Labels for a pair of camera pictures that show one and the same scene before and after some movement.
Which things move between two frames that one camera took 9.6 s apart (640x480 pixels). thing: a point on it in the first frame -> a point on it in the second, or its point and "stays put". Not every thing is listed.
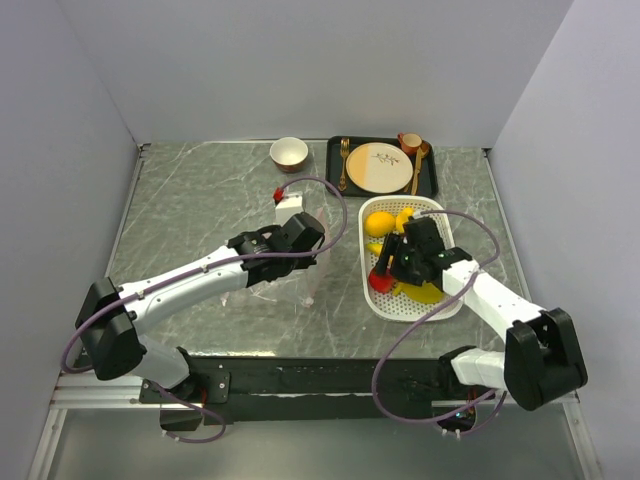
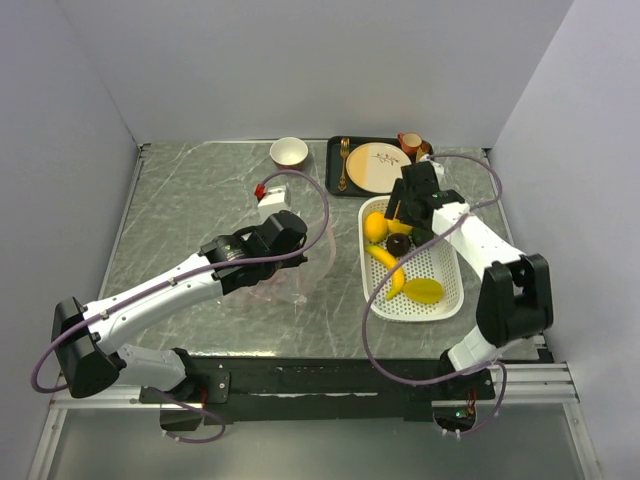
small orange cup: [410, 142] stays put
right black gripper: [392, 246] -> [398, 194]
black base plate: [319, 389] stays put
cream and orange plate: [379, 168] stays put
